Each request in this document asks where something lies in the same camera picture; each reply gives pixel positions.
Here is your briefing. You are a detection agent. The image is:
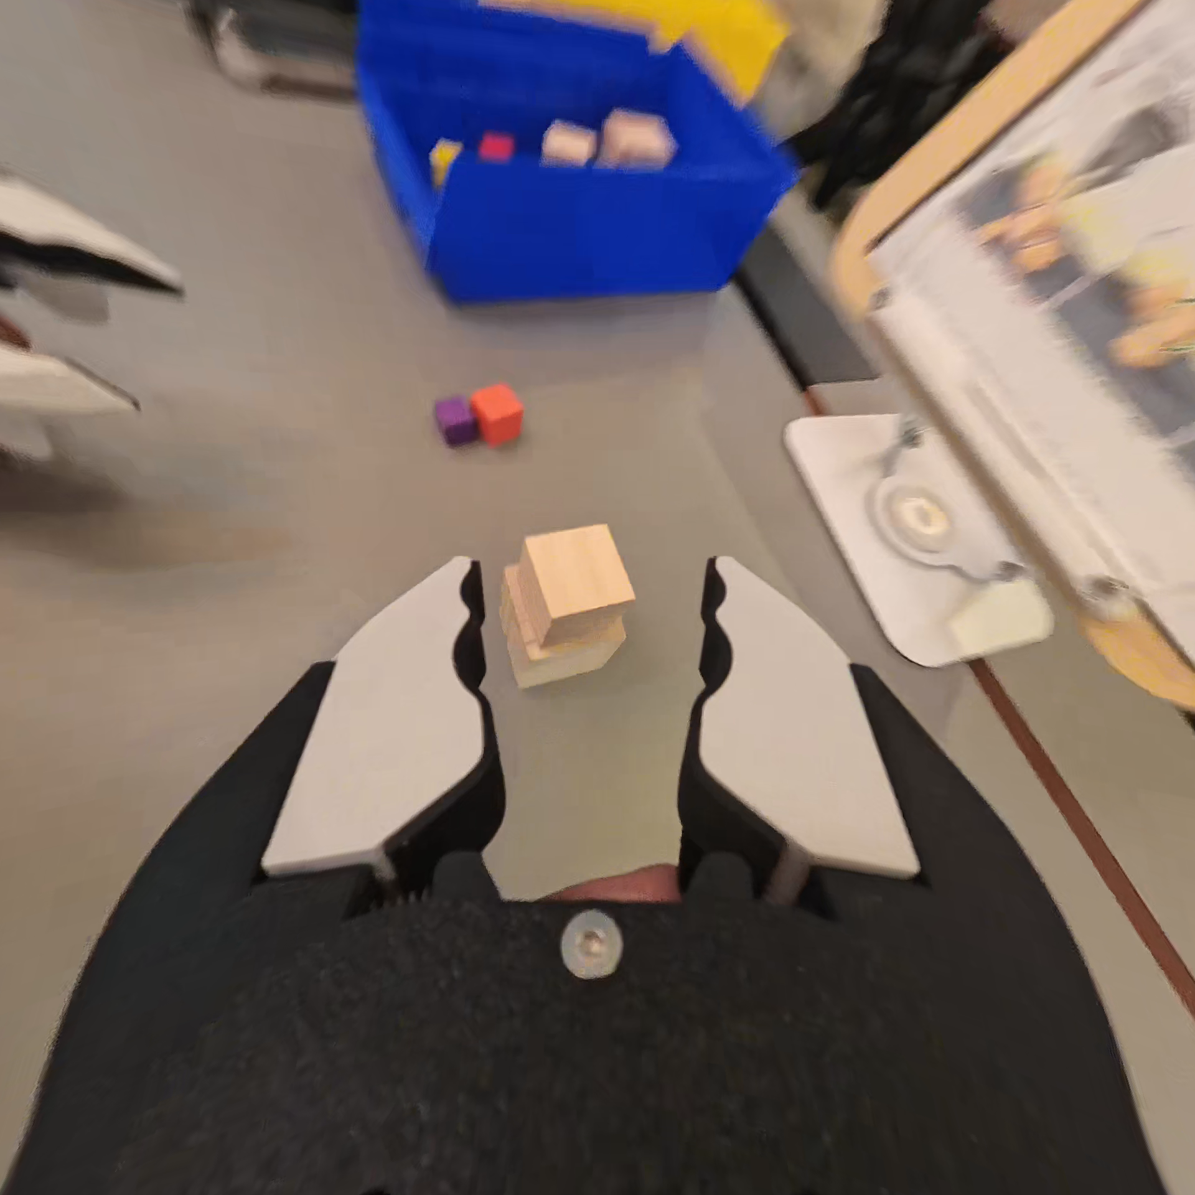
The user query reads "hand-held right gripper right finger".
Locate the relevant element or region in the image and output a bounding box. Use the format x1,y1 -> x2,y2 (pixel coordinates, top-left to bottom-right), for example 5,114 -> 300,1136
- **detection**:
678,555 -> 922,882

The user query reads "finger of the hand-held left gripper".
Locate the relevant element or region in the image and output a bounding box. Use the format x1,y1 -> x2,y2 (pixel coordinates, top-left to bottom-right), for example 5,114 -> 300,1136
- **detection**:
0,171 -> 186,296
0,336 -> 141,418

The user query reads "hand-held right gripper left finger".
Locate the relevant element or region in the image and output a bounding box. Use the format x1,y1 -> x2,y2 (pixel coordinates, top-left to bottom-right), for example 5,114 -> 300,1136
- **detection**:
261,556 -> 505,882

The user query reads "large wooden cube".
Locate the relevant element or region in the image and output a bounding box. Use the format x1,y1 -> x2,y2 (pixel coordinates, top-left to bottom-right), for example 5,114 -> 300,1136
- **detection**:
600,110 -> 677,171
499,566 -> 628,691

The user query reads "blue plastic bin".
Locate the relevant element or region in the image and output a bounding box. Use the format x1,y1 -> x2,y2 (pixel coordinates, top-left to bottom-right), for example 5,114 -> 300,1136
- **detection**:
354,0 -> 800,306

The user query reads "white instruction sheet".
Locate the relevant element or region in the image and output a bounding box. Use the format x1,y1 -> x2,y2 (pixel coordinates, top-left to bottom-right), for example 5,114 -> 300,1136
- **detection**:
868,10 -> 1195,654

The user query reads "wooden display board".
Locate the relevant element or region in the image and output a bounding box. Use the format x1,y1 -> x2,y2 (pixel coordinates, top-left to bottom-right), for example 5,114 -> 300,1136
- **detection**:
829,0 -> 1195,714

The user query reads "yellow plastic bin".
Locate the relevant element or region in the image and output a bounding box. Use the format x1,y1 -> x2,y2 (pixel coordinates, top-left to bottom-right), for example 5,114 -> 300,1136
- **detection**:
485,0 -> 791,108

